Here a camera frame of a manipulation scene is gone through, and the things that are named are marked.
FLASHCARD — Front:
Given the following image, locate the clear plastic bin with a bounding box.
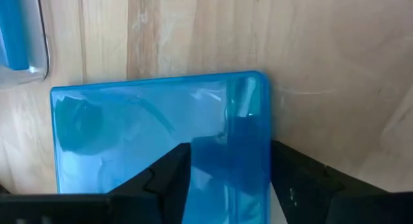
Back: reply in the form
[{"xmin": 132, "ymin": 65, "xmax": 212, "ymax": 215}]
[{"xmin": 0, "ymin": 0, "xmax": 52, "ymax": 89}]

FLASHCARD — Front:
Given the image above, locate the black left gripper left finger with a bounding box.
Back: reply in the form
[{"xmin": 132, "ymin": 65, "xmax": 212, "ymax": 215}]
[{"xmin": 0, "ymin": 142, "xmax": 192, "ymax": 224}]

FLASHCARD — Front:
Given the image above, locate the blue transparent disc case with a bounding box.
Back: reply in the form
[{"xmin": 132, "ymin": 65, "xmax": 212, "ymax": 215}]
[
  {"xmin": 0, "ymin": 0, "xmax": 32, "ymax": 72},
  {"xmin": 50, "ymin": 70, "xmax": 272, "ymax": 224}
]

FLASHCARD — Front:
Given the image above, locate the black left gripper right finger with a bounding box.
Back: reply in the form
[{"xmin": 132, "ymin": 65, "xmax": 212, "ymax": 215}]
[{"xmin": 270, "ymin": 139, "xmax": 413, "ymax": 224}]

